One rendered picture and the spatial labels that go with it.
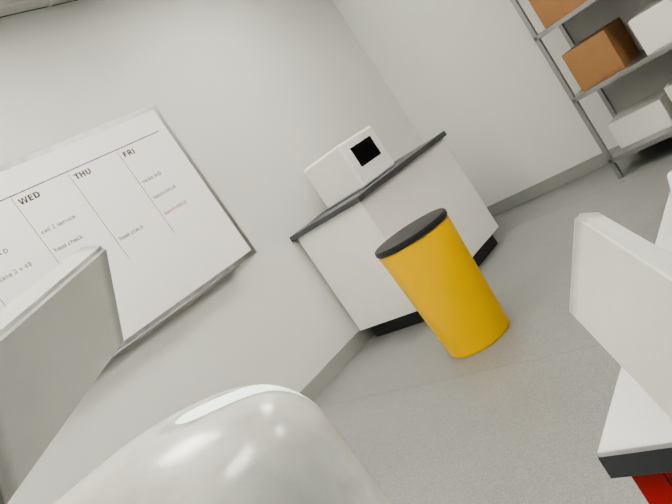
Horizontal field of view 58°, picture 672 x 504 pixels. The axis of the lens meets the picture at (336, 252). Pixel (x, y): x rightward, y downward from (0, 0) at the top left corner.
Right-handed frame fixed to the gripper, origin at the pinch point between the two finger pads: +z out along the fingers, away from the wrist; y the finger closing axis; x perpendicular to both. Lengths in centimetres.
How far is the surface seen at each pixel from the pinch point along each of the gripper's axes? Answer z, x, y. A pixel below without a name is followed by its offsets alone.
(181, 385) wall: 275, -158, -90
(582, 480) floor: 125, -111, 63
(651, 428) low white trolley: 28.9, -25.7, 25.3
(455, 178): 405, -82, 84
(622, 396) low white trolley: 35, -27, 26
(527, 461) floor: 146, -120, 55
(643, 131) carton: 378, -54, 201
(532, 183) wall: 470, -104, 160
